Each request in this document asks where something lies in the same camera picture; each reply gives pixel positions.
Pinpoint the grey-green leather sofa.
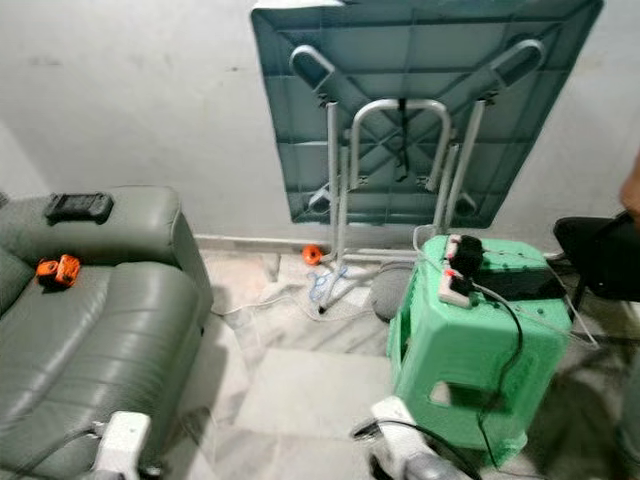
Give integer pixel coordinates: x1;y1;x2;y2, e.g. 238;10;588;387
0;185;214;480

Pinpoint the orange and black device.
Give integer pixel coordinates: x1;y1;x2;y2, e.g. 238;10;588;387
36;254;83;292

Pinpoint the black handheld controller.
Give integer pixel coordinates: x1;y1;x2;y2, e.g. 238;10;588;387
45;192;115;226

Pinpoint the clear plastic bottle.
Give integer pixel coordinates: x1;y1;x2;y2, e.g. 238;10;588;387
305;268;347;307

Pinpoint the grey round cushion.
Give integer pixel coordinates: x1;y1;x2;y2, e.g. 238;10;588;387
369;262;411;322

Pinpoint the white power strip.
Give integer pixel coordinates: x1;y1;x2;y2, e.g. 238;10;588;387
439;235;485;307

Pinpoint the green plastic stool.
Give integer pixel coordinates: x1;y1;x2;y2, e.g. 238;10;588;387
387;235;572;467

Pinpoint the grey-green folded table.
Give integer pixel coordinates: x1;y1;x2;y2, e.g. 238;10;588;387
250;0;604;315

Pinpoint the black chair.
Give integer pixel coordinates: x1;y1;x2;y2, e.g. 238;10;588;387
553;214;640;303

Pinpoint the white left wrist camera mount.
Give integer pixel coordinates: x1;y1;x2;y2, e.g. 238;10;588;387
92;410;152;480

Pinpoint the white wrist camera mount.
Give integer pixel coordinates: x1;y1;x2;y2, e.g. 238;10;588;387
369;397;427;473
92;410;152;480

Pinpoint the white wall pipe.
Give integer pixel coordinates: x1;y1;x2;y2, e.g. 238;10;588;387
194;234;421;265

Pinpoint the thin white floor cable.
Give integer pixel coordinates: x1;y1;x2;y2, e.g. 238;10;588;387
215;284;321;321

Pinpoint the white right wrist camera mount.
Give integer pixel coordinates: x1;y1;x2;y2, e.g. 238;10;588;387
369;397;427;473

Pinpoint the black power cable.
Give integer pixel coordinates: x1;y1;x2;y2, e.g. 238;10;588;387
473;284;527;467

